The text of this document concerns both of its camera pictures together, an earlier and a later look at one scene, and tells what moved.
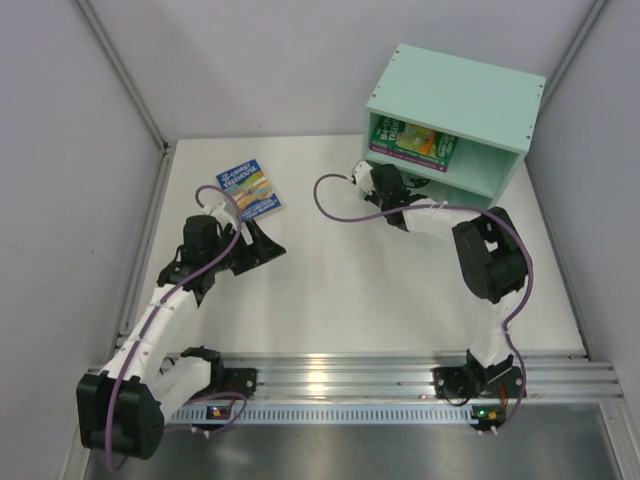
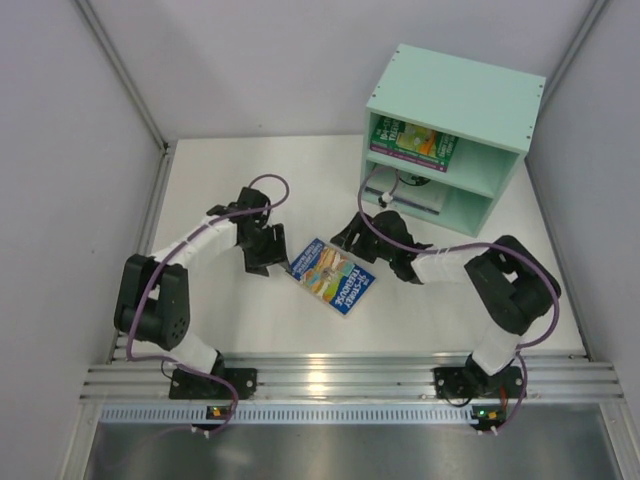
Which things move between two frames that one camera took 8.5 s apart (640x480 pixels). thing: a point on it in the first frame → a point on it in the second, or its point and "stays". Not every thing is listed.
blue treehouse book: (250, 189) → (331, 276)
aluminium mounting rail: (554, 376) stays
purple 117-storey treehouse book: (408, 157) stays
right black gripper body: (379, 195) → (363, 240)
